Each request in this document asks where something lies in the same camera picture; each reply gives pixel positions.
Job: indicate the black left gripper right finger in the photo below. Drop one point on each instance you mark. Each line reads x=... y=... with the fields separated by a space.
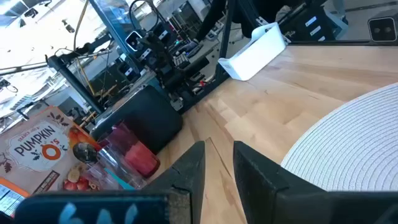
x=264 y=193

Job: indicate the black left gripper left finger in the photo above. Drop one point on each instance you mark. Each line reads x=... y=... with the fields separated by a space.
x=183 y=186

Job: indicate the red faceted tumbler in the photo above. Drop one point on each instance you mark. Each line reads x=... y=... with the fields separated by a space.
x=140 y=158

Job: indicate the orange pumpkin cereal box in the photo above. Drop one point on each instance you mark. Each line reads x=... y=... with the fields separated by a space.
x=37 y=149

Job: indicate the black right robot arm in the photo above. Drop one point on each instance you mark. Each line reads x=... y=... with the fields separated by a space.
x=161 y=62

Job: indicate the clear plastic tumbler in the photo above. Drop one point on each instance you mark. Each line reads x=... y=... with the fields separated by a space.
x=109 y=168

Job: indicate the black toaster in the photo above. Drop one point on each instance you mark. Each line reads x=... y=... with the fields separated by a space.
x=146 y=118

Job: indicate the white round woven placemat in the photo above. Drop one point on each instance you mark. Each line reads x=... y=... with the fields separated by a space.
x=351 y=146

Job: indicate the white plastic bin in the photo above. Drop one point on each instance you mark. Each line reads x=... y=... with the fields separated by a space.
x=255 y=53

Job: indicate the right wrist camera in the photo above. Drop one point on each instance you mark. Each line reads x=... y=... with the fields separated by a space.
x=133 y=40

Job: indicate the black camera box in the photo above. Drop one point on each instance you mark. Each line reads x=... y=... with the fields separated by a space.
x=382 y=29

